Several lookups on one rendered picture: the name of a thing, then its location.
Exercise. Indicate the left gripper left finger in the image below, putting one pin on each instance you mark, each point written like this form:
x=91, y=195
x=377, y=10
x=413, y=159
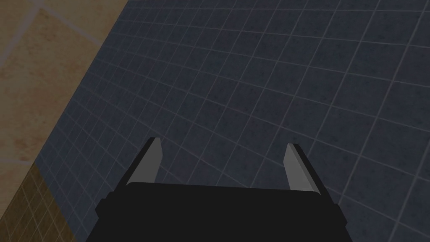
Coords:
x=147, y=165

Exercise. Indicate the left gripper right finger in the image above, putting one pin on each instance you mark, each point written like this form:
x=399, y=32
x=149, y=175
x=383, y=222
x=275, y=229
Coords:
x=299, y=170

